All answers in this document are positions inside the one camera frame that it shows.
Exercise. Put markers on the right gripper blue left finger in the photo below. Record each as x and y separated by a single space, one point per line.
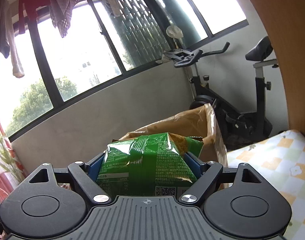
84 177

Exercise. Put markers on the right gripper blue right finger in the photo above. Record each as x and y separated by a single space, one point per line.
207 175

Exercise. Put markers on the green snack bag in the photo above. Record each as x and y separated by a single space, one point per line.
148 165

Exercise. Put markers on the brown cardboard box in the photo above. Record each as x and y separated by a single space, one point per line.
199 123

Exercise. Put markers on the pink patterned curtain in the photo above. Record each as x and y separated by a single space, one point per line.
12 172

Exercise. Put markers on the beige hanging sock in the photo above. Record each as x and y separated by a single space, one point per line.
17 69

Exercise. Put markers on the white cloth on pole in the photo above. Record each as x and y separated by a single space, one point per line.
174 32

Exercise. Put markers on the mauve dotted hanging garment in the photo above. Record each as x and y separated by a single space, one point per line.
61 14

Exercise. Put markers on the wooden door panel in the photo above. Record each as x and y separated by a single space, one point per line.
284 21

